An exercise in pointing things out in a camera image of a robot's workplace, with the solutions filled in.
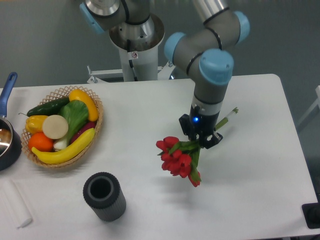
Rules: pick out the long yellow banana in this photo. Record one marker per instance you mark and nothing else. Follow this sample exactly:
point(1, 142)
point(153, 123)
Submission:
point(68, 153)

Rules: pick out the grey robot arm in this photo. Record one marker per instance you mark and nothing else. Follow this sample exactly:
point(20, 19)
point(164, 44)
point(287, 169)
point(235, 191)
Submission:
point(202, 56)

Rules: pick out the yellow bell pepper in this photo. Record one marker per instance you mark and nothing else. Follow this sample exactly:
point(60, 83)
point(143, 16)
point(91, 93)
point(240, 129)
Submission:
point(34, 124)

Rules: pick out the beige round disc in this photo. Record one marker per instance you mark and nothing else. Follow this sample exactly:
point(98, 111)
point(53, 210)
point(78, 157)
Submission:
point(55, 127)

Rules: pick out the yellow squash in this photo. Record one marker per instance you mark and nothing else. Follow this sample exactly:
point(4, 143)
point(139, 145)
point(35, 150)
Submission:
point(80, 95)

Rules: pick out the dark grey ribbed vase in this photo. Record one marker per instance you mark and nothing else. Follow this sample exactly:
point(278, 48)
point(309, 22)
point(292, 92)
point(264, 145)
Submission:
point(103, 194)

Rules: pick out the white folded cloth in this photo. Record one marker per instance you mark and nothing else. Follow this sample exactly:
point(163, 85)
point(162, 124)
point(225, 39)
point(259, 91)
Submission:
point(15, 204)

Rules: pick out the green cucumber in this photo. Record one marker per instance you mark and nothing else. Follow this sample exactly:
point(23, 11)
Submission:
point(48, 108)

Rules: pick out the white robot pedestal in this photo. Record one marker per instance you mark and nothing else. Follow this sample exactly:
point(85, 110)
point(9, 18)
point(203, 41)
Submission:
point(137, 45)

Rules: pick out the black device at edge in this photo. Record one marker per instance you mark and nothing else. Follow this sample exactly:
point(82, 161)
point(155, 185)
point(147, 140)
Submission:
point(311, 212)

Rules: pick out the white furniture piece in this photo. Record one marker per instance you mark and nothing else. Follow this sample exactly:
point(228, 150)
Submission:
point(312, 111)

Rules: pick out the blue handled saucepan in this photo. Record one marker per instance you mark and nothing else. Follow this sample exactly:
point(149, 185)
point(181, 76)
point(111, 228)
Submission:
point(10, 142)

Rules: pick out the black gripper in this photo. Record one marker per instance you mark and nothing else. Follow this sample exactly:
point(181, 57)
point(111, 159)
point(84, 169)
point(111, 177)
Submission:
point(203, 125)

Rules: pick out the orange fruit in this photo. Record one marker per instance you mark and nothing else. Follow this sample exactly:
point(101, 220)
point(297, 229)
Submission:
point(41, 142)

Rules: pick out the purple eggplant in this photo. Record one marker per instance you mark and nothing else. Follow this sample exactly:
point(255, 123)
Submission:
point(87, 126)

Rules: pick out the green lettuce leaf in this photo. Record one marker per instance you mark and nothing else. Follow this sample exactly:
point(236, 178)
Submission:
point(76, 114)

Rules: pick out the red tulip bouquet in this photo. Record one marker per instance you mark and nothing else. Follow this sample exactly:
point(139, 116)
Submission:
point(181, 158)

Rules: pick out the white metal base frame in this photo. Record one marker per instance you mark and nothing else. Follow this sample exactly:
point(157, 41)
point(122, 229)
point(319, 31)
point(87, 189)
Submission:
point(116, 75)

